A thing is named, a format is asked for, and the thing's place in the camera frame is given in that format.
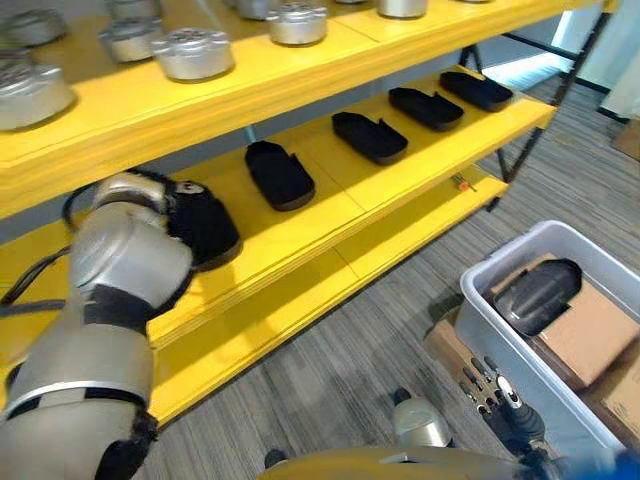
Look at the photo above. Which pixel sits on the flat cardboard piece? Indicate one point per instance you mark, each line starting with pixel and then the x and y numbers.
pixel 447 345

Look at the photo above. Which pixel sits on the yellow shelf unit black frame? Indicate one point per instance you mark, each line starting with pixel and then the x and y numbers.
pixel 310 240

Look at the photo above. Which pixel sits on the tan cardboard box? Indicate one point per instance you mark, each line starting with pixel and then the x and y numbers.
pixel 592 332

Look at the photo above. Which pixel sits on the brown cardboard box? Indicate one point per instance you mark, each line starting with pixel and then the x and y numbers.
pixel 625 395

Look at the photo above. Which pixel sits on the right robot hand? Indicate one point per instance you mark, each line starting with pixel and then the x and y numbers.
pixel 517 425

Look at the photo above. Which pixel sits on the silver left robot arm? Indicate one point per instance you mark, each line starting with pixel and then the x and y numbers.
pixel 120 250

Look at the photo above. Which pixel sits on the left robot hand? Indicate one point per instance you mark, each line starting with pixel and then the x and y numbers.
pixel 187 205

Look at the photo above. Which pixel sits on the black sole-shaped part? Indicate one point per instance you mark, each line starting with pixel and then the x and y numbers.
pixel 425 109
pixel 537 297
pixel 370 137
pixel 477 91
pixel 222 245
pixel 280 177

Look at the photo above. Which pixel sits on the grey plastic box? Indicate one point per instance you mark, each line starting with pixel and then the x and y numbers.
pixel 492 330

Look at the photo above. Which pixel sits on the dark robot foot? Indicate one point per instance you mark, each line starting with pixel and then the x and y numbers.
pixel 275 457

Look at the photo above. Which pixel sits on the silver robot leg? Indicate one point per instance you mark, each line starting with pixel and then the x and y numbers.
pixel 420 425

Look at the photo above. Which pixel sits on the brown cardboard sheet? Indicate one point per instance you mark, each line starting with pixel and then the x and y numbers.
pixel 517 272

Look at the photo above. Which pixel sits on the cardboard box by wall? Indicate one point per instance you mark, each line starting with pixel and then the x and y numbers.
pixel 629 140

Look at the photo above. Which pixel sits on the silver metal cylinder part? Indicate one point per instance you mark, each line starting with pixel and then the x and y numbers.
pixel 134 7
pixel 35 27
pixel 297 24
pixel 402 7
pixel 194 55
pixel 256 7
pixel 129 40
pixel 30 97

